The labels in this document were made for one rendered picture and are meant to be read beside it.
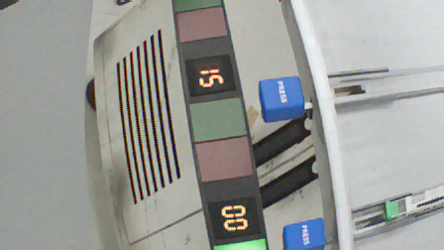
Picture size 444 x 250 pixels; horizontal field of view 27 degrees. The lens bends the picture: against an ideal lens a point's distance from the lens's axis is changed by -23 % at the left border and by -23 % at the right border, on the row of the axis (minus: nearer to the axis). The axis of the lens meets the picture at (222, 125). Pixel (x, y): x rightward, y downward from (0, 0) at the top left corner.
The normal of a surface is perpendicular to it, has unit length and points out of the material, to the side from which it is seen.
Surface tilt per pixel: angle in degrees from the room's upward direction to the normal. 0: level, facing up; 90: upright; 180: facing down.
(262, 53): 90
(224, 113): 43
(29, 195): 0
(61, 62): 0
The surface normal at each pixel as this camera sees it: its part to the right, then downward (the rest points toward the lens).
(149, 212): -0.74, -0.18
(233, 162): -0.03, -0.43
